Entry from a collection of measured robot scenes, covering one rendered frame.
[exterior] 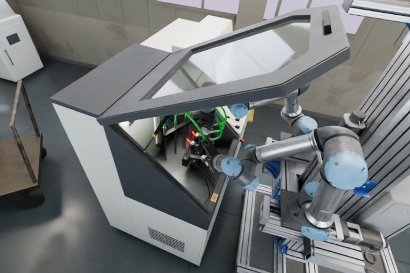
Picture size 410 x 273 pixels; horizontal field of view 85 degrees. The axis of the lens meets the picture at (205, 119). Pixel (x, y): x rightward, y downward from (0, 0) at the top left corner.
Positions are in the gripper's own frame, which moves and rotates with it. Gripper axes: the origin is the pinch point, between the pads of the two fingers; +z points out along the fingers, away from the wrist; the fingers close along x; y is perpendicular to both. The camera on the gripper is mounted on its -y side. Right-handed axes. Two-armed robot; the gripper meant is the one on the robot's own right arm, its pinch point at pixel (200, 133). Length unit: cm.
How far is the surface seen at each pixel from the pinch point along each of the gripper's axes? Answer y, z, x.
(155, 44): -54, -26, 45
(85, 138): -51, -7, -35
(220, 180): 19.4, 26.5, -8.9
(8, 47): -329, 65, 102
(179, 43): -33, -34, 40
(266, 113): 44, 121, 197
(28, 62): -330, 97, 120
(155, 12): -143, 8, 197
